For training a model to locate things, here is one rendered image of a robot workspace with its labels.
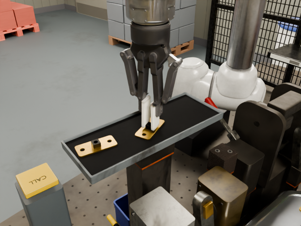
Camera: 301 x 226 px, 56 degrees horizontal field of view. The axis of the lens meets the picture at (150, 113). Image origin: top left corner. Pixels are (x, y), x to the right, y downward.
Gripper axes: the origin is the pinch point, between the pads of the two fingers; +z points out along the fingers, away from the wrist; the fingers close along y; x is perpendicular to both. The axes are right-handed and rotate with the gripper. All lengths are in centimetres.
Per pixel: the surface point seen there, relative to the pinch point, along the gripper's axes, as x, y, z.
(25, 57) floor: 224, -327, 122
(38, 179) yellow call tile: -23.6, -10.8, 4.1
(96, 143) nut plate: -11.4, -6.8, 3.0
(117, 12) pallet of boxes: 325, -225, 66
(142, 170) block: -5.5, 0.8, 12.3
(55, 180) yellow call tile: -22.4, -8.0, 4.2
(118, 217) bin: 2.6, -13.7, 47.4
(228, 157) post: 5.4, 17.6, 10.2
